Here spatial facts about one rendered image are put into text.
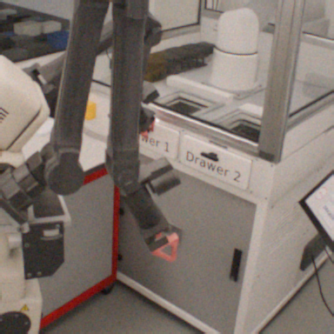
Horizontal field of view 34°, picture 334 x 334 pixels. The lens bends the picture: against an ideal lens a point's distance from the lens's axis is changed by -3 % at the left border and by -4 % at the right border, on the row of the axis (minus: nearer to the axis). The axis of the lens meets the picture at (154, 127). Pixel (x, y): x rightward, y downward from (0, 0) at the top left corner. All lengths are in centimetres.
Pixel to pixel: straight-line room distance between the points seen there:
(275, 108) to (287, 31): 26
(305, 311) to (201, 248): 75
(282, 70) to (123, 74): 81
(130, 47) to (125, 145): 20
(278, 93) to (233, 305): 92
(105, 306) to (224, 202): 86
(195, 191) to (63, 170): 111
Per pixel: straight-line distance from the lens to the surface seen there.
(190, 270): 233
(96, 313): 259
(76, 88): 104
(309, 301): 283
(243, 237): 209
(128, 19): 102
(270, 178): 190
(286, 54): 175
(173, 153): 209
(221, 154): 196
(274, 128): 183
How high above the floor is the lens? 177
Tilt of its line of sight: 24 degrees down
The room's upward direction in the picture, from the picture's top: 4 degrees clockwise
